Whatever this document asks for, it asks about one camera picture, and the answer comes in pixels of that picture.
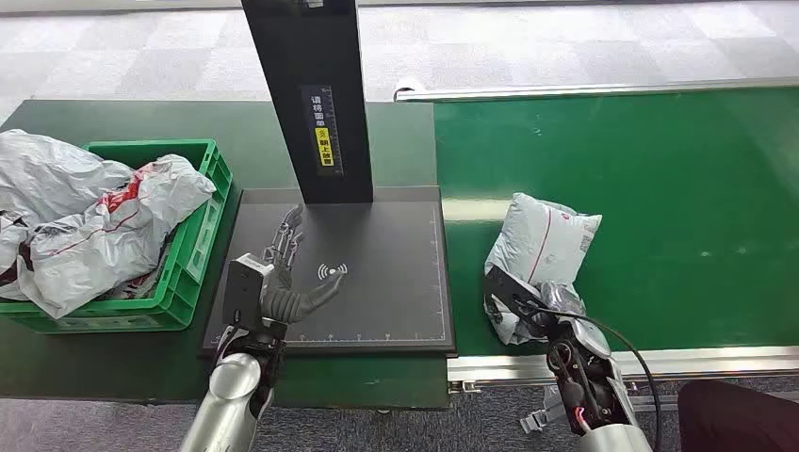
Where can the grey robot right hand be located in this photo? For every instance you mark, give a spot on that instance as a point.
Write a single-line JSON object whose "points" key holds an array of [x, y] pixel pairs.
{"points": [[562, 299]]}

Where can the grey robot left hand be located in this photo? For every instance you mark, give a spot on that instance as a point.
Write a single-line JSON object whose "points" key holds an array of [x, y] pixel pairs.
{"points": [[293, 299]]}

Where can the grey courier package red stripe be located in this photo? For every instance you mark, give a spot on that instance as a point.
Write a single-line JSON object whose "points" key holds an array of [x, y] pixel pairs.
{"points": [[540, 237]]}

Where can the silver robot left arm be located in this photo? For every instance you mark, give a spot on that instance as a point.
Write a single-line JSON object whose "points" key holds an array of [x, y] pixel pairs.
{"points": [[228, 399]]}

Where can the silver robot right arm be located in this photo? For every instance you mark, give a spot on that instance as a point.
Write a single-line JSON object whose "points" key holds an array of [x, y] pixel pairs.
{"points": [[593, 387]]}

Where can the green conveyor belt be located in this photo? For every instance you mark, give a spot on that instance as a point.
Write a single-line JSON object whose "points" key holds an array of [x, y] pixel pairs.
{"points": [[686, 187]]}

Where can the grey package red print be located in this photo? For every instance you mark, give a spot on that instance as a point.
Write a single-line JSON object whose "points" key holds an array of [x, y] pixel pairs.
{"points": [[112, 243]]}

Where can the white conveyor end roller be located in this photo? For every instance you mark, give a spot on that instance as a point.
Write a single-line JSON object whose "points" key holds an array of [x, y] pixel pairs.
{"points": [[406, 86]]}

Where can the plain grey plastic package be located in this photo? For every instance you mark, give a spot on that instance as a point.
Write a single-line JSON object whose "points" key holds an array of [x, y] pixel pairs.
{"points": [[50, 174]]}

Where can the grey package dark print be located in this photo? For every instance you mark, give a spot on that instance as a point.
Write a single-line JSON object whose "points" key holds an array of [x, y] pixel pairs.
{"points": [[9, 249]]}

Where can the green plastic crate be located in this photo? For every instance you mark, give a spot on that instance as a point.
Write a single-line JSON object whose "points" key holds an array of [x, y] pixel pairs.
{"points": [[187, 262]]}

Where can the black yellow column label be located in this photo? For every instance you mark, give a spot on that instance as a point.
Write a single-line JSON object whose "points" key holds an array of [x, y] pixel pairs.
{"points": [[324, 156]]}

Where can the dark green table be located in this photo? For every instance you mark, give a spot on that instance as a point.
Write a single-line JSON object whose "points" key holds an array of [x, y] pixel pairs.
{"points": [[125, 368]]}

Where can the dark maroon rounded object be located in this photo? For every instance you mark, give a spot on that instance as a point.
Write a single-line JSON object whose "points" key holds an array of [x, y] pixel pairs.
{"points": [[736, 418]]}

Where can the black scanner column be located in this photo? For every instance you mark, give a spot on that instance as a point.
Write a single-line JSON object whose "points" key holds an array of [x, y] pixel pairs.
{"points": [[281, 62]]}

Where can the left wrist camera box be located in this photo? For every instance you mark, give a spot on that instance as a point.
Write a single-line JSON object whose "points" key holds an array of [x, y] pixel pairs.
{"points": [[244, 287]]}

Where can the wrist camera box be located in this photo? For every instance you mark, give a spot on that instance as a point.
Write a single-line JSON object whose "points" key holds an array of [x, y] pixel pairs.
{"points": [[509, 290], [244, 287]]}

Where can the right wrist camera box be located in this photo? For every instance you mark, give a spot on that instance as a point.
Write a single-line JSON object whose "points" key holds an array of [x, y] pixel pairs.
{"points": [[509, 290]]}

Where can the black scanner base plate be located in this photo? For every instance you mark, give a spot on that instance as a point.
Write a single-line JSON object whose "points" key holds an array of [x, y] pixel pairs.
{"points": [[387, 299]]}

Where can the wide silver conveyor rail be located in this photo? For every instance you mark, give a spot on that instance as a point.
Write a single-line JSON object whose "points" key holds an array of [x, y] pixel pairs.
{"points": [[718, 360]]}

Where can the thin silver conveyor rail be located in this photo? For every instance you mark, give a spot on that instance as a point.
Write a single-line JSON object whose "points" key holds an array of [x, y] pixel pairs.
{"points": [[593, 89]]}

